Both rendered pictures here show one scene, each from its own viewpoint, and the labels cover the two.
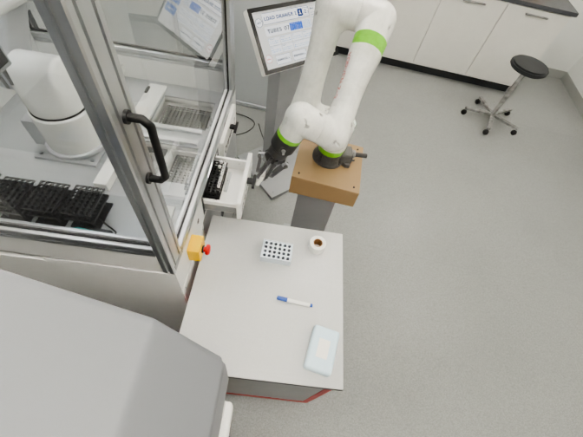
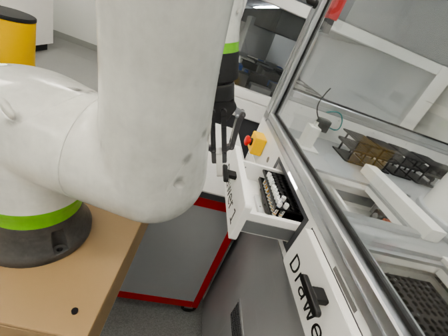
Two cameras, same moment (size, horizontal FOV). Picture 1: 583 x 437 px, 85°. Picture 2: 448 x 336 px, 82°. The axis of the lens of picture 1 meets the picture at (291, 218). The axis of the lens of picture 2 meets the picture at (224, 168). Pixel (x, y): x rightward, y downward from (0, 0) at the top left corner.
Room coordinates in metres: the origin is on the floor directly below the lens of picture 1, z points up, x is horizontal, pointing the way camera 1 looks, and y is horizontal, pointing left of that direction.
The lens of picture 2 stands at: (1.44, 0.09, 1.24)
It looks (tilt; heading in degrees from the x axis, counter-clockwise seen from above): 29 degrees down; 171
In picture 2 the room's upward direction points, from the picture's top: 22 degrees clockwise
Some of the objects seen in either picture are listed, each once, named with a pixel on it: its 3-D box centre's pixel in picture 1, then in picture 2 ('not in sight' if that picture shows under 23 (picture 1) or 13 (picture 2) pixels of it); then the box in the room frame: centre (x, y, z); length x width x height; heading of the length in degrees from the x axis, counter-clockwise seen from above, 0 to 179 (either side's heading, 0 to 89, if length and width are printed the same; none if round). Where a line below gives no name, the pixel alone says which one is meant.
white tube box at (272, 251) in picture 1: (276, 252); not in sight; (0.63, 0.03, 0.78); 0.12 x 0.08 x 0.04; 93
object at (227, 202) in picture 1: (195, 179); (301, 205); (0.84, 0.43, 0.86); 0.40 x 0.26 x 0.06; 95
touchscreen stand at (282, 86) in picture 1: (284, 117); not in sight; (1.81, 0.21, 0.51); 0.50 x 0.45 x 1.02; 47
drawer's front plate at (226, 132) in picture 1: (228, 131); (320, 307); (1.16, 0.39, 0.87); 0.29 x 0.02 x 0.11; 5
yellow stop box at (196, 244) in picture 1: (197, 248); (256, 143); (0.52, 0.31, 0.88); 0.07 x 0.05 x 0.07; 5
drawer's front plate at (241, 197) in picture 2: (245, 185); (235, 186); (0.86, 0.23, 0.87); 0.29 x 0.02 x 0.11; 5
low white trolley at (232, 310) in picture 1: (264, 320); (160, 207); (0.46, 0.02, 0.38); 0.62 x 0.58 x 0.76; 5
